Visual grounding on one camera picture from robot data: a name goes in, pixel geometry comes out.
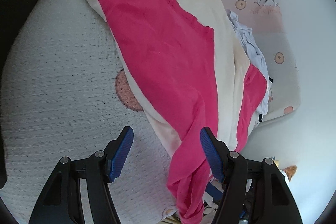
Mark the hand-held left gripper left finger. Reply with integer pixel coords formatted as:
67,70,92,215
28,126,134,224

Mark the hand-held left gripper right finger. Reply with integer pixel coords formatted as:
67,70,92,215
200,127,303,224

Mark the pink and cream shirt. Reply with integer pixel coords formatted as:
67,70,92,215
73,0,268,224

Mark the white shirt with navy trim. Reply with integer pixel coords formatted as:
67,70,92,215
226,10,273,125

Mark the brown teddy bear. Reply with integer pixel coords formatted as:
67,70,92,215
282,165,297,183

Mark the sofa with cat print cover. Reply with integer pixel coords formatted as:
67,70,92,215
0,0,301,224

